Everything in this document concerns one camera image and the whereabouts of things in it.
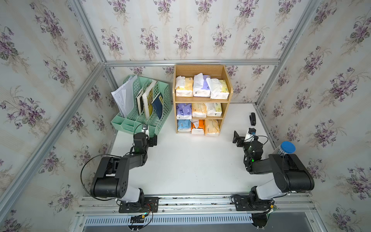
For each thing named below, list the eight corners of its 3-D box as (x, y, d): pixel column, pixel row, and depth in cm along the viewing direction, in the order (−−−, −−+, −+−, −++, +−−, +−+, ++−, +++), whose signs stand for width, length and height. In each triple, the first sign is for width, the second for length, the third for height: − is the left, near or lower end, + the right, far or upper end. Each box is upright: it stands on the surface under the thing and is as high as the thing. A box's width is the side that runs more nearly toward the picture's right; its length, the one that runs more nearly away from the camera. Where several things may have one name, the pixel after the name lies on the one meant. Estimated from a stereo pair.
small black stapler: (250, 125, 109) (253, 121, 105) (249, 116, 115) (251, 112, 112) (254, 125, 109) (257, 122, 105) (252, 116, 115) (255, 112, 111)
